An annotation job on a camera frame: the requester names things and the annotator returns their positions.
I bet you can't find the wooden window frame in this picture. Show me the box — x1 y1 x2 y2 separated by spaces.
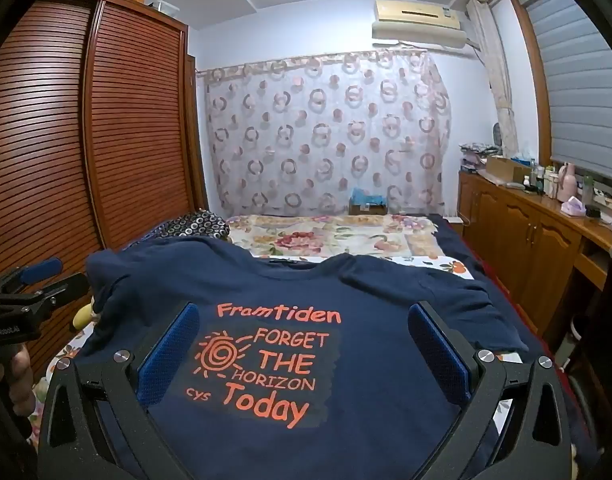
508 0 554 171

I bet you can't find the grey window blind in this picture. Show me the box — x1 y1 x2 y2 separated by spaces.
523 0 612 186

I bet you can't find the beige window curtain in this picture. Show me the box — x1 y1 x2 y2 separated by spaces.
466 0 519 158

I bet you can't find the wooden louvred wardrobe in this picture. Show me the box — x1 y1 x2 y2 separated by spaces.
0 0 209 391

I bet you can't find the orange-print bed sheet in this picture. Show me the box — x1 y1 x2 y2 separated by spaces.
26 254 527 466

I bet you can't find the floral blanket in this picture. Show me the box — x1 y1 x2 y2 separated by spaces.
226 214 447 261

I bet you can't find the wall air conditioner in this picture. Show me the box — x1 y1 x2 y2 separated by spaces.
371 0 479 51

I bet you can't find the cardboard box with blue contents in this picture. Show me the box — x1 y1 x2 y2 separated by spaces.
348 187 389 216

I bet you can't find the navy printed t-shirt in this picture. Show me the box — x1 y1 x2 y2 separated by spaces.
86 237 532 480

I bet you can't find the wooden sideboard cabinet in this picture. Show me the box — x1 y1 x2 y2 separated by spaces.
458 167 612 356

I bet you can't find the yellow plush toy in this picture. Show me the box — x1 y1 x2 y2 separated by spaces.
73 305 101 333

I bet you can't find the dark circle-patterned garment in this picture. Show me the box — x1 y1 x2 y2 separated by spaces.
150 210 231 246

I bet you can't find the row of small bottles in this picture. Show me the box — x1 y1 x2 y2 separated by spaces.
521 160 559 196

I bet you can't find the open cardboard box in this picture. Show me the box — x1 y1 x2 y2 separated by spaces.
486 155 529 183

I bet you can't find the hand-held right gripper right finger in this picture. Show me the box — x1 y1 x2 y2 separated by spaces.
407 301 574 480

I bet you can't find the person's left hand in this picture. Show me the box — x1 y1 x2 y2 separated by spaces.
0 345 35 417

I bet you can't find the stack of folded cloths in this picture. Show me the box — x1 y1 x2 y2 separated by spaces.
460 140 502 171

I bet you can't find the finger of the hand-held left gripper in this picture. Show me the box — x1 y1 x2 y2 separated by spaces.
20 273 91 311
0 258 64 294

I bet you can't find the pink bottle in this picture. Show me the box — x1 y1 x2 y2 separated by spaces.
556 161 577 198

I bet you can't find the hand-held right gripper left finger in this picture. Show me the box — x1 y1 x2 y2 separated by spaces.
38 301 221 480

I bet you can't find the circle-patterned sheer curtain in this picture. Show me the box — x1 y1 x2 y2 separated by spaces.
198 50 451 218

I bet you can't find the white waste bin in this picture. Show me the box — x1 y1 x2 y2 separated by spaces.
568 317 585 366

